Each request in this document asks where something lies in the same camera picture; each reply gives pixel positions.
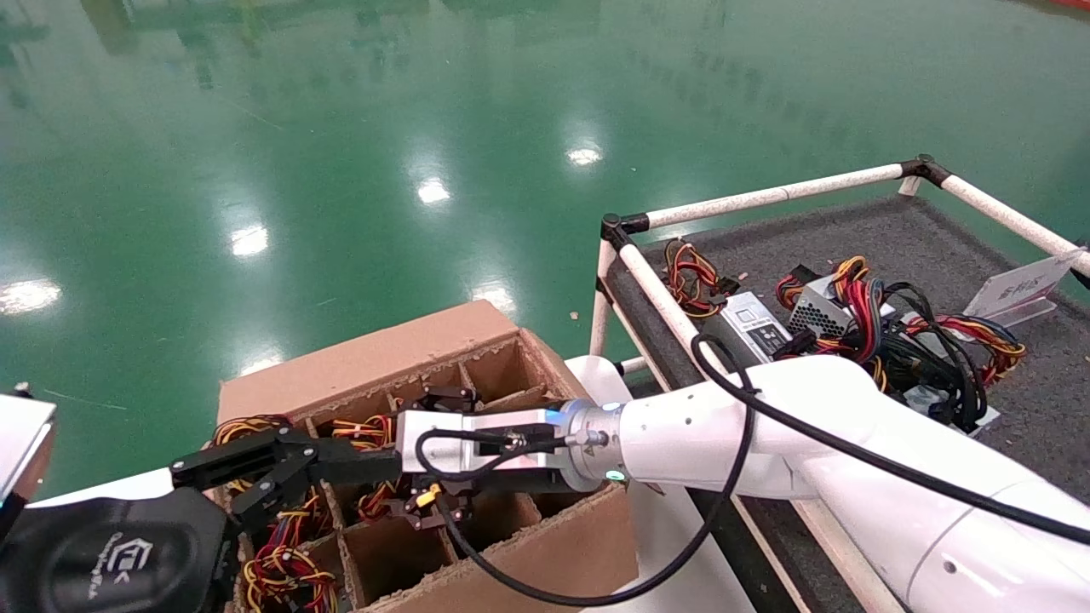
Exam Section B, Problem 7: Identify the power supply with black wires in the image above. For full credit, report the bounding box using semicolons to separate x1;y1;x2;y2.
852;281;1029;437

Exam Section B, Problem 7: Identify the white pipe cart frame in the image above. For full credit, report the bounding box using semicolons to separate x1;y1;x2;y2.
588;153;1090;613

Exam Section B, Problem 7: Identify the wire bundle right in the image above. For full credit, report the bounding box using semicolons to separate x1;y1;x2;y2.
328;415;403;454

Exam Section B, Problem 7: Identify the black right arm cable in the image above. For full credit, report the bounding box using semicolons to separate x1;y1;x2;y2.
413;335;1090;608

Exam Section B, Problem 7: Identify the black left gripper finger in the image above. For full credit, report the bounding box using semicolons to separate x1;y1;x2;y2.
170;427;404;534

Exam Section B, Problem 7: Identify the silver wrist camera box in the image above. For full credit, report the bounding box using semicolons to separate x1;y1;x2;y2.
0;387;57;512
397;408;565;475

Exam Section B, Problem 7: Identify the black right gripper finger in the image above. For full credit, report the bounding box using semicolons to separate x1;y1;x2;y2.
417;386;480;413
387;481;475;530

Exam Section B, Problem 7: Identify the white acrylic sign plate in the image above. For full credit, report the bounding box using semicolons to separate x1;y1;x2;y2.
962;249;1085;329

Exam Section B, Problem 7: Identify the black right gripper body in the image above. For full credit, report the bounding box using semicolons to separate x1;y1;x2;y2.
416;470;590;497

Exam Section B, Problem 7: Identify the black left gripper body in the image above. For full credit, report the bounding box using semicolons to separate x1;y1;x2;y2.
0;490;231;613

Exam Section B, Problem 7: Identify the grey felt cart mat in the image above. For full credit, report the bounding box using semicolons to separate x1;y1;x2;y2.
606;194;1090;613

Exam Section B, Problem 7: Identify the wire bundle top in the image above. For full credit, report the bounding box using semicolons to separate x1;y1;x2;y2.
209;414;296;496

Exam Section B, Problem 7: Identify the cardboard box with dividers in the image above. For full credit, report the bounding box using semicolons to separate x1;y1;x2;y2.
213;298;663;613

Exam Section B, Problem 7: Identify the wire bundle small middle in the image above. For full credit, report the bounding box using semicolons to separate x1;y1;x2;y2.
255;490;335;554

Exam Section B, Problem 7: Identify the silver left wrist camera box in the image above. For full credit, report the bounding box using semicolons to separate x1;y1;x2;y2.
0;387;57;512

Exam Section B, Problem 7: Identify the wire bundle left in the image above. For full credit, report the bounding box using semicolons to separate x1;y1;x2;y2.
238;545;339;613

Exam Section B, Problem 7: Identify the silver power supply with label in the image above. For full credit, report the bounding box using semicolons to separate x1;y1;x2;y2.
663;238;795;369

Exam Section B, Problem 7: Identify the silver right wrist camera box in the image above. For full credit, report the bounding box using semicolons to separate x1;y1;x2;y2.
397;408;565;475

